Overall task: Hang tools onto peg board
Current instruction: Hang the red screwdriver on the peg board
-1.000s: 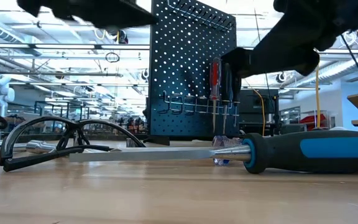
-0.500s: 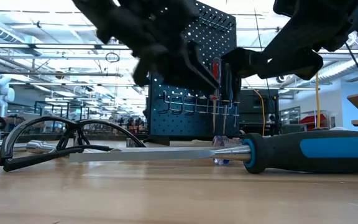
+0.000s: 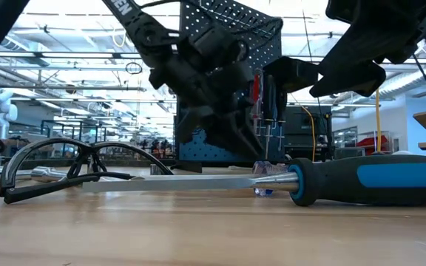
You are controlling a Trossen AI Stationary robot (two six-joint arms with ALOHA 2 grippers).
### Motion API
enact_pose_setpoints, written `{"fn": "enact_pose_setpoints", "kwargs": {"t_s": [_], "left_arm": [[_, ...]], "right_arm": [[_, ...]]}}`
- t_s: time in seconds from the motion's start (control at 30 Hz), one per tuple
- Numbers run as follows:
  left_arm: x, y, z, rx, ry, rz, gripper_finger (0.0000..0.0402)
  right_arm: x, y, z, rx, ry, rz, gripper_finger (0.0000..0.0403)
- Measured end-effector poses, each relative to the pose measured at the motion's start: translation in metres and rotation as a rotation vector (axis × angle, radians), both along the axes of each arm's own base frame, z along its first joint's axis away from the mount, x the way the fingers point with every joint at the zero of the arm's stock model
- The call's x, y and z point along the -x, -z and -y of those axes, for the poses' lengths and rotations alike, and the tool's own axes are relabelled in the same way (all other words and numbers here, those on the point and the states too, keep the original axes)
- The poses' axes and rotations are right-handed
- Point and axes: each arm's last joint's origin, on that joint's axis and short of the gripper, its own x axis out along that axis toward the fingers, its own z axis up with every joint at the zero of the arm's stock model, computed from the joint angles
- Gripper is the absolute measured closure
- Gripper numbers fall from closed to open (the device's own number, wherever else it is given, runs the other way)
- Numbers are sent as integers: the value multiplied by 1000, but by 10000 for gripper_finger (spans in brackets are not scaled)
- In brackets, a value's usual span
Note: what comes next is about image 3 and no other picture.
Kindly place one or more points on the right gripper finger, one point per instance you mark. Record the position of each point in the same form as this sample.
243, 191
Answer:
353, 81
290, 74

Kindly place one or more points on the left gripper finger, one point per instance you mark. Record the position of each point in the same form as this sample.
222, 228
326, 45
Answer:
239, 136
194, 122

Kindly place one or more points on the black metal pegboard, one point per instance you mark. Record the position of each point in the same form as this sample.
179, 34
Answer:
194, 151

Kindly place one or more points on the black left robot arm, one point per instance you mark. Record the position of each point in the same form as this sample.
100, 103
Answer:
131, 18

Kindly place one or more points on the clear blue Husky screwdriver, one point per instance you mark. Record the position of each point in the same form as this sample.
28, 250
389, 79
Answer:
268, 168

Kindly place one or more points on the black cabinet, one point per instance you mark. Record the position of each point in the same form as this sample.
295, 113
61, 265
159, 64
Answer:
301, 129

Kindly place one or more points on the red storage bin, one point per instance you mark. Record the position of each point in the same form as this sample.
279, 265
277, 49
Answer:
372, 144

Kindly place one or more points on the white round container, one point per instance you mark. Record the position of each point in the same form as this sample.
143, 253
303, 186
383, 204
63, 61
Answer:
403, 152

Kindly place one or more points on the silver ratchet extension bar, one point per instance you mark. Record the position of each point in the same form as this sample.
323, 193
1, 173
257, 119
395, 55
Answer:
46, 174

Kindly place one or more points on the black safety glasses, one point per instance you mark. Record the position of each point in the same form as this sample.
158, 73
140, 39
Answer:
7, 184

